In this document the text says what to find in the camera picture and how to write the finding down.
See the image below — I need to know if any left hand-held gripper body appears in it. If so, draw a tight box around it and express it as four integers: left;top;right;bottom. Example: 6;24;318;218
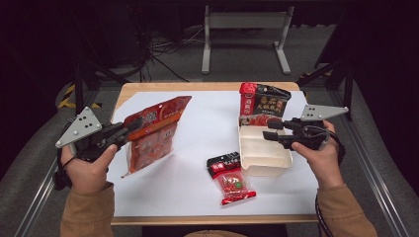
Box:
54;106;128;163

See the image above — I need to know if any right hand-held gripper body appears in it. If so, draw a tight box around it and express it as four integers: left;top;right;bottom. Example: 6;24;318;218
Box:
278;104;350;152

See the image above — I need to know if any white plastic divided container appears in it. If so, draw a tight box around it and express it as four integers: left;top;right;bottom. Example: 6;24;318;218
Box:
237;115;293;178

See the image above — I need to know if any red and black seasoning packet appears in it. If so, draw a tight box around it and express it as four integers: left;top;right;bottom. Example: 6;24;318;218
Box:
238;82;293;128

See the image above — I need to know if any orange seasoning packet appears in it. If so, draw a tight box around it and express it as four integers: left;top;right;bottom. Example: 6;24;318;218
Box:
121;95;193;179

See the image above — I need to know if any person's right hand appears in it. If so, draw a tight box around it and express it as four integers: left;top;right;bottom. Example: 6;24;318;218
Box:
291;119;346;191

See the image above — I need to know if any person's left hand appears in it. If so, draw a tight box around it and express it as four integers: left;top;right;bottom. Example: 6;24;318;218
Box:
60;143;120;195

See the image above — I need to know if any yellow and black hazard tape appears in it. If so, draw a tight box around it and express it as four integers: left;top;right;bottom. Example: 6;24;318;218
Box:
56;83;102;110

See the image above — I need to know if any black tripod stand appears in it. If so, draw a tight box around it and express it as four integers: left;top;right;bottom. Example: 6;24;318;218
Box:
296;58;356;121
69;58;130;115

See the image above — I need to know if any small red snack packet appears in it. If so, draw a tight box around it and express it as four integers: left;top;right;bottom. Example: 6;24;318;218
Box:
206;151;258;206

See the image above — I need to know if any white table mat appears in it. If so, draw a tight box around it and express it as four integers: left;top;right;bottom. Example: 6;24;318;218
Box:
106;90;319;218

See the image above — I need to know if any white metal stand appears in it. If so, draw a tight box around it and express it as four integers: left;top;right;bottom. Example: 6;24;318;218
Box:
201;4;295;75

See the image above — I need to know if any right hand-held gripper cable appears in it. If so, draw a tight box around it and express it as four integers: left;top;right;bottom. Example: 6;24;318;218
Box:
313;129;347;237

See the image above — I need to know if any hand-held gripper cable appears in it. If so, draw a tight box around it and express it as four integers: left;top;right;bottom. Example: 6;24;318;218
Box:
313;129;347;237
51;147;76;193

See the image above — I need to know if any left hand-held gripper cable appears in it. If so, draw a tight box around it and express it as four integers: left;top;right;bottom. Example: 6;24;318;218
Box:
51;147;76;193

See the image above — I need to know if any aluminium floor rail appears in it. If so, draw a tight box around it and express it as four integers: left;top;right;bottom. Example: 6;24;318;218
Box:
329;88;413;237
12;89;101;237

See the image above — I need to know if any tangle of black floor cables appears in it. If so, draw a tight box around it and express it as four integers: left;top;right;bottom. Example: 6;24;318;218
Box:
129;6;206;84

